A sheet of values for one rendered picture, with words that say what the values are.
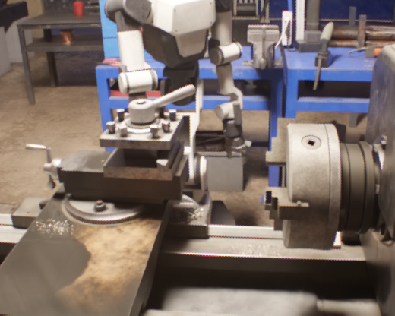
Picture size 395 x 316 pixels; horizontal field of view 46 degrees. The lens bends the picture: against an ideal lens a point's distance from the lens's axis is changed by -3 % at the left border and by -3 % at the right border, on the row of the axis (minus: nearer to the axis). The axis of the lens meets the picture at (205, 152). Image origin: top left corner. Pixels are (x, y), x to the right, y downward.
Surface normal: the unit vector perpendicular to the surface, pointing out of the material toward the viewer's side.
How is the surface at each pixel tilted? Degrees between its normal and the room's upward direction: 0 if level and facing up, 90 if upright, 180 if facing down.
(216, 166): 90
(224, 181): 90
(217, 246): 0
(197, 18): 94
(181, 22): 94
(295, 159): 38
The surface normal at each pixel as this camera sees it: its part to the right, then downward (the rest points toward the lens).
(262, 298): 0.26, -0.81
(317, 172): -0.10, -0.26
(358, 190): -0.11, -0.04
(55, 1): -0.11, 0.43
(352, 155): -0.06, -0.73
